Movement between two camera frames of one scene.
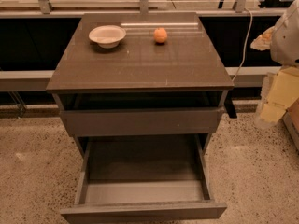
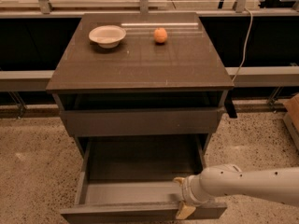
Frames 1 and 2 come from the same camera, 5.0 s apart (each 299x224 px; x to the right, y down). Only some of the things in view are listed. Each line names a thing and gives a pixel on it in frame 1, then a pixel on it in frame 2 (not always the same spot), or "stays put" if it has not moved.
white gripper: x=286 y=41 → x=187 y=189
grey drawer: x=145 y=179 stays put
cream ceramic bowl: x=106 y=36 stays put
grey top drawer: x=143 y=114 stays put
